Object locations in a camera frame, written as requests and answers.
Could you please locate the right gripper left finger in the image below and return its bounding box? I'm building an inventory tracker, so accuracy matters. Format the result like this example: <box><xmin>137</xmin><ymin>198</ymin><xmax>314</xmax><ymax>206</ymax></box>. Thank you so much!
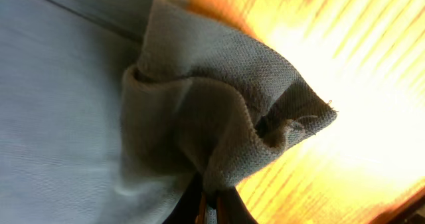
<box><xmin>163</xmin><ymin>173</ymin><xmax>203</xmax><ymax>224</ymax></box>

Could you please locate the blue polo shirt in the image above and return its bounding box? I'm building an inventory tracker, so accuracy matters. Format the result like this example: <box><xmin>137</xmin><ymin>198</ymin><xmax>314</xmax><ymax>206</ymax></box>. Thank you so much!
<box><xmin>1</xmin><ymin>0</ymin><xmax>337</xmax><ymax>223</ymax></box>

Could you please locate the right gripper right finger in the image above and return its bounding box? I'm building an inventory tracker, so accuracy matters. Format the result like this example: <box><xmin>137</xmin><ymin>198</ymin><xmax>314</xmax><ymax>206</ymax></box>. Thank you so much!
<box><xmin>216</xmin><ymin>187</ymin><xmax>258</xmax><ymax>224</ymax></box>

